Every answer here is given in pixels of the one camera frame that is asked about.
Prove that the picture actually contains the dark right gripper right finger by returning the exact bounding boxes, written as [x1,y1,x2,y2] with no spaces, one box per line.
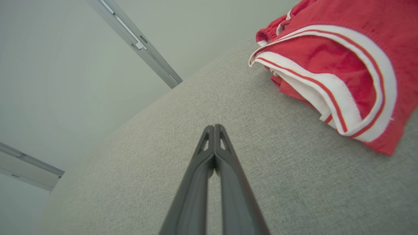
[214,124,271,235]

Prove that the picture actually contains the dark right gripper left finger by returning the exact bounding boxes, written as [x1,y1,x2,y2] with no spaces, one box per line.
[159,125,216,235]

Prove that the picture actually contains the red shirt white sleeves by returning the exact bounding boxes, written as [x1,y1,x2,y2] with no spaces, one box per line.
[248,0,418,156]

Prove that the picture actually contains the grey fabric sofa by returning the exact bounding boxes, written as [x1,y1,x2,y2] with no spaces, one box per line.
[31,36,418,235]

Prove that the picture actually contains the grey aluminium rail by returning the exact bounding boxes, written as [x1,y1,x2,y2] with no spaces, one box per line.
[0,142,65,192]

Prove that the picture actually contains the grey metal post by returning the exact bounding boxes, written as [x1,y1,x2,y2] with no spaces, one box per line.
[86,0,183,89]

